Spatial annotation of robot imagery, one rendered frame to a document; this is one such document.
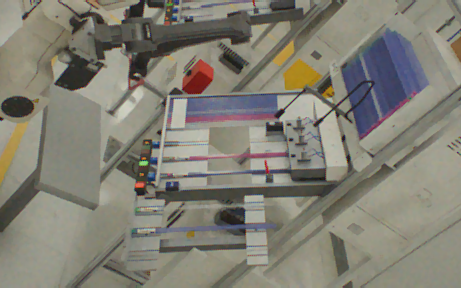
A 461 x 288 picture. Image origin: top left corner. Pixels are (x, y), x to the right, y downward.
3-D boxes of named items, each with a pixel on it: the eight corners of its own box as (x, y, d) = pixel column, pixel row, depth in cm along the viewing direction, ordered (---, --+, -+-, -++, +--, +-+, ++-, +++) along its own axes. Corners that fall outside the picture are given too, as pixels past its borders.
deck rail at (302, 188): (156, 202, 259) (154, 191, 255) (156, 199, 260) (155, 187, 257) (336, 195, 257) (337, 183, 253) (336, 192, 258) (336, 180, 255)
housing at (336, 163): (325, 194, 259) (326, 166, 251) (312, 124, 298) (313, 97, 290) (346, 193, 259) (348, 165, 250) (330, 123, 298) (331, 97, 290)
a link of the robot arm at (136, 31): (114, 24, 207) (117, 42, 207) (147, 21, 209) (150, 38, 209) (112, 29, 216) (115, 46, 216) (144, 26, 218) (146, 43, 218)
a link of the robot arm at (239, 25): (256, 4, 218) (261, 35, 218) (246, 12, 231) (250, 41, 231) (121, 18, 208) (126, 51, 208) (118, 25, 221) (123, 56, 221)
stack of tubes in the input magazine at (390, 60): (359, 138, 245) (417, 90, 233) (340, 70, 286) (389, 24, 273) (383, 156, 250) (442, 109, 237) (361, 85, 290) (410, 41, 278)
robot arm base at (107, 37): (89, 15, 208) (95, 40, 201) (116, 12, 210) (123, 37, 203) (92, 37, 215) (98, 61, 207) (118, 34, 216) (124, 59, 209)
